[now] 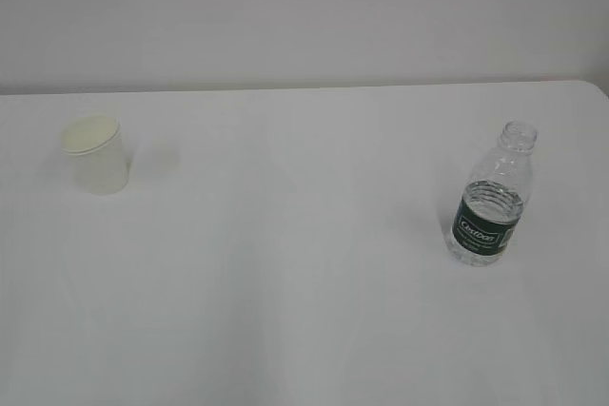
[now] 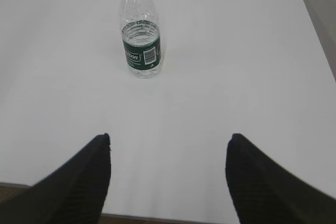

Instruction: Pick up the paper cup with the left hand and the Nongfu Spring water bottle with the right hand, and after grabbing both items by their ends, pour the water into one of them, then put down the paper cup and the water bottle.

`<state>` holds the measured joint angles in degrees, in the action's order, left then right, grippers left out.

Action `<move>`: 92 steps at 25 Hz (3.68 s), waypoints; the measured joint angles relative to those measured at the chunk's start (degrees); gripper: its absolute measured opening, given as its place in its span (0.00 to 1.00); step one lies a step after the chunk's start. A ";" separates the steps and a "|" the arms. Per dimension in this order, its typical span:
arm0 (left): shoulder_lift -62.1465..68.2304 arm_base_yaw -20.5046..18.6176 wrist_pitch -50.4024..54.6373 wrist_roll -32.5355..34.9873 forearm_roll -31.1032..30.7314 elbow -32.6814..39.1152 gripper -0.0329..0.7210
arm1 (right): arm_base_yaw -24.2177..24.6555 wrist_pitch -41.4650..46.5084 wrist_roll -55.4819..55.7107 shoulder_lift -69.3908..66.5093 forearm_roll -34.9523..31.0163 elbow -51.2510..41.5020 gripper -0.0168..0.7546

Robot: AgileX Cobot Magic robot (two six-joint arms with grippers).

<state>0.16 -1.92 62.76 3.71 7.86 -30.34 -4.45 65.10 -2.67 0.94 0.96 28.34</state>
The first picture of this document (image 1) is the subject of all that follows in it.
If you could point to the clear water bottle green label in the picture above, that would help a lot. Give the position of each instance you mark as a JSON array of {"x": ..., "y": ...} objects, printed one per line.
[{"x": 493, "y": 200}]

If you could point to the white paper cup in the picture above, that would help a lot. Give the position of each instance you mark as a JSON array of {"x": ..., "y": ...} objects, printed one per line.
[{"x": 98, "y": 158}]

